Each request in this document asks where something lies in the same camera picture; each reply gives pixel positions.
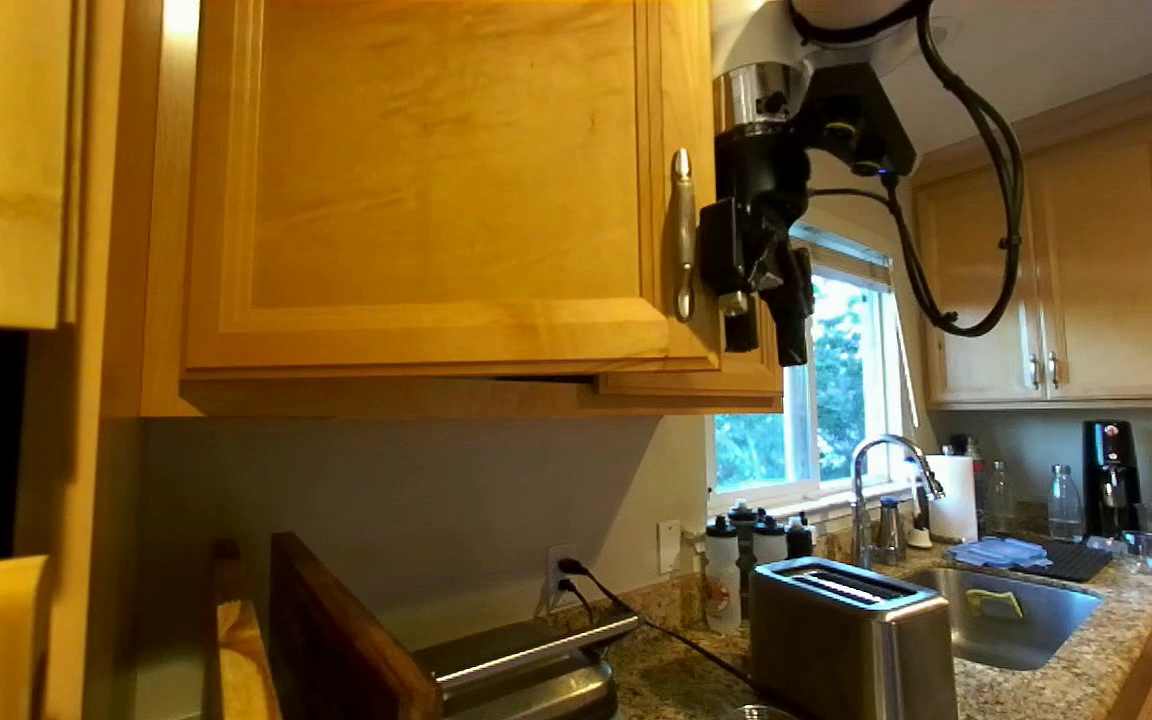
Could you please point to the wooden cutting board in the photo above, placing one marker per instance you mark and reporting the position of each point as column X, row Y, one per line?
column 315, row 654

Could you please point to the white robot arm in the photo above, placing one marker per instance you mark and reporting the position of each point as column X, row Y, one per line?
column 780, row 88

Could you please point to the kitchen window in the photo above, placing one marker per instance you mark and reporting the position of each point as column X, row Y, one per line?
column 850, row 388

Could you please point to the blue dish cloth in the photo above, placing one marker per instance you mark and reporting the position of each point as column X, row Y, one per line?
column 1000, row 555

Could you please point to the wooden cabinet door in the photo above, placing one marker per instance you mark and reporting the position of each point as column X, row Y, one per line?
column 446, row 185

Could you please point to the metal cabinet door handle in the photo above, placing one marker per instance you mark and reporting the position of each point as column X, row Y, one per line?
column 686, row 231

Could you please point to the chrome kitchen faucet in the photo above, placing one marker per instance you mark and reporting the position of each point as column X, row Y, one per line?
column 925, row 487

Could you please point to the black soda maker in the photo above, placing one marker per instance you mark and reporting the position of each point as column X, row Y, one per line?
column 1111, row 477

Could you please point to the stainless sink basin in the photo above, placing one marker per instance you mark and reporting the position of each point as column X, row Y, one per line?
column 1009, row 621

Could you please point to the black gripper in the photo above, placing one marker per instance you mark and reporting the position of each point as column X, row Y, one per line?
column 747, row 252

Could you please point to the paper towel roll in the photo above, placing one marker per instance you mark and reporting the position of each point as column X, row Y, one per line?
column 954, row 511

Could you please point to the right wooden wall cabinet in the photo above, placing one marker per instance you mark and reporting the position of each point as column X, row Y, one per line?
column 1083, row 317

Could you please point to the white bottle black cap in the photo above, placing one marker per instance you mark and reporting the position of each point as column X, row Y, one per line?
column 720, row 578

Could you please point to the stainless steel toaster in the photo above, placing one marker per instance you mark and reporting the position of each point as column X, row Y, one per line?
column 839, row 640

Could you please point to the black power plug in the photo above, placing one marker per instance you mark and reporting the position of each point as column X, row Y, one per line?
column 575, row 566

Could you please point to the stainless panini grill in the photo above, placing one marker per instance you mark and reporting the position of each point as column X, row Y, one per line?
column 530, row 671

